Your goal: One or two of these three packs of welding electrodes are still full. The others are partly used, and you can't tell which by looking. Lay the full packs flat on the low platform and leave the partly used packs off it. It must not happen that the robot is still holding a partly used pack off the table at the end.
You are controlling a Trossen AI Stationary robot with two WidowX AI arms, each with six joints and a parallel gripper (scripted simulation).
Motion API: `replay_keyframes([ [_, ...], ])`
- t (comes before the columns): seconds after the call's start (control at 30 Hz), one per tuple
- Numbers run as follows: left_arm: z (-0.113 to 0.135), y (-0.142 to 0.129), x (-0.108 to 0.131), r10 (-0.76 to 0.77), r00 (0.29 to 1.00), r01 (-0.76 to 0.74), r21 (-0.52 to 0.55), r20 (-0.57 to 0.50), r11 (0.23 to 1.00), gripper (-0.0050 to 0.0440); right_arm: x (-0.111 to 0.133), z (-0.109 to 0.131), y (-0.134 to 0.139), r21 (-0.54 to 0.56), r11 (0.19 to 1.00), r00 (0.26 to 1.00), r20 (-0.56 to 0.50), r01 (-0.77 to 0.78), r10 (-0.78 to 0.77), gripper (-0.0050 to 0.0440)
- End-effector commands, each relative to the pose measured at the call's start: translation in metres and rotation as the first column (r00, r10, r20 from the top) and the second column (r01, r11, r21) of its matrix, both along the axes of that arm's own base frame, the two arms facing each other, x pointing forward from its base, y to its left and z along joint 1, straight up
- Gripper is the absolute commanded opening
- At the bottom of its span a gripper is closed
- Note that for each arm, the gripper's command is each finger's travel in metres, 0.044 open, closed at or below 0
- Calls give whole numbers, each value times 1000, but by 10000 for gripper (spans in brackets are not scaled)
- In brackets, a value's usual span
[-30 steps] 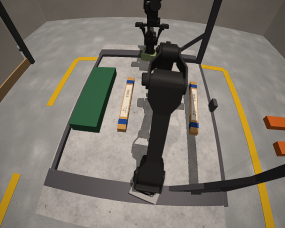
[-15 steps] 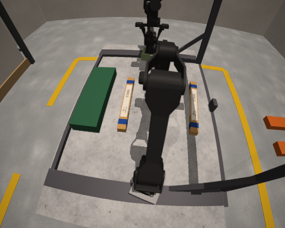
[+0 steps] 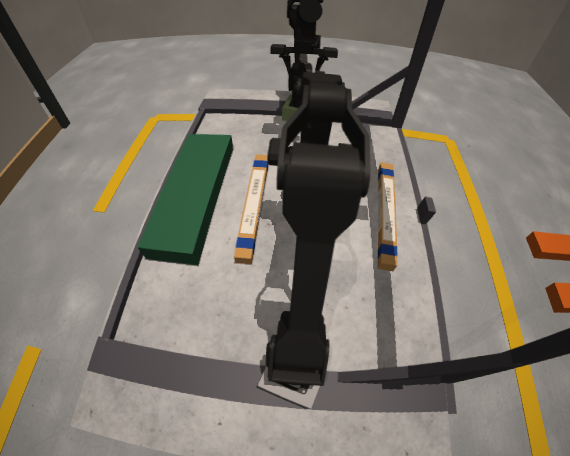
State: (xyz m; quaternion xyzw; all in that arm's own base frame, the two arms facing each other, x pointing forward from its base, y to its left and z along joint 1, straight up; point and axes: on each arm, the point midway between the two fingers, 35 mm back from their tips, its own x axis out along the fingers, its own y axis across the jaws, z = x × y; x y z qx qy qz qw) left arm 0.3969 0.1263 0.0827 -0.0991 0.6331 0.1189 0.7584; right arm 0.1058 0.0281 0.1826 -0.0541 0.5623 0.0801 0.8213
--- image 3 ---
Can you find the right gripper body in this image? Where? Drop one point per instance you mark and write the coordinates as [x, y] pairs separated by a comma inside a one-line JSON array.
[[284, 51]]

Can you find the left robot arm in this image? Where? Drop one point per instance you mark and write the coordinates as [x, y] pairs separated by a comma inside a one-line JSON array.
[[322, 189]]

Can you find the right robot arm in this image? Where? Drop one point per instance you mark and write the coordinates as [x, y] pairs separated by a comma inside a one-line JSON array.
[[308, 12]]

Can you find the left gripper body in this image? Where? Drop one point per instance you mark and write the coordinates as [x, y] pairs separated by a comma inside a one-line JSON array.
[[274, 144]]

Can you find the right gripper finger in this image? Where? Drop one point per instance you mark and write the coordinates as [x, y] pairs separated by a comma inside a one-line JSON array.
[[287, 62], [320, 61]]

